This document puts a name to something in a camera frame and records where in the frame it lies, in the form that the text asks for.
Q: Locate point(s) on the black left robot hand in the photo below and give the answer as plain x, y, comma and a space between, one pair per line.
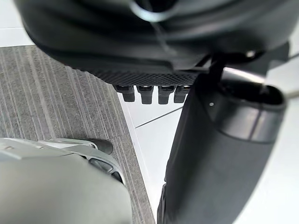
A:
130, 42

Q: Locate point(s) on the grey striped floor mat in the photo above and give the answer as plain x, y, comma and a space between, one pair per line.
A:
58, 98

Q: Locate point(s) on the silver robot leg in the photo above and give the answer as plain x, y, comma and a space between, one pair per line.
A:
53, 184

